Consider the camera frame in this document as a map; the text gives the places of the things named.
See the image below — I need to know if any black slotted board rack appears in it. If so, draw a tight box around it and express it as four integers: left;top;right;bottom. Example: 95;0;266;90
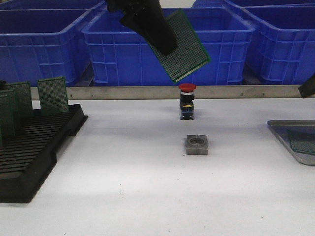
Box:
0;104;88;203

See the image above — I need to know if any green perforated circuit board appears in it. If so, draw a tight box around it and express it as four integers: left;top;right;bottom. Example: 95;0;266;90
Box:
150;9;211;83
0;94;15;138
288;130;315;155
0;89;21;138
4;81;34;118
0;125;3;147
37;77;69;116

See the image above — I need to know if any grey metal square nut block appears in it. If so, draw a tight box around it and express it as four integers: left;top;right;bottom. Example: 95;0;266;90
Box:
185;135;209;155

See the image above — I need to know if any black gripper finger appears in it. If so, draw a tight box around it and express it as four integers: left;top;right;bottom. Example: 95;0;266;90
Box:
298;74;315;98
106;0;178;56

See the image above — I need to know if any blue plastic crate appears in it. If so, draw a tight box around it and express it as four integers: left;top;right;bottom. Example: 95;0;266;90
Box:
0;0;106;11
191;0;315;10
241;6;315;85
83;7;254;87
0;9;92;86

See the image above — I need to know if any red emergency stop button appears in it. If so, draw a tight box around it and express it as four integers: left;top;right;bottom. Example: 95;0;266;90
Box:
179;83;196;120

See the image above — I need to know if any silver metal tray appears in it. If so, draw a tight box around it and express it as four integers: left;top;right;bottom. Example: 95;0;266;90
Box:
267;120;315;166

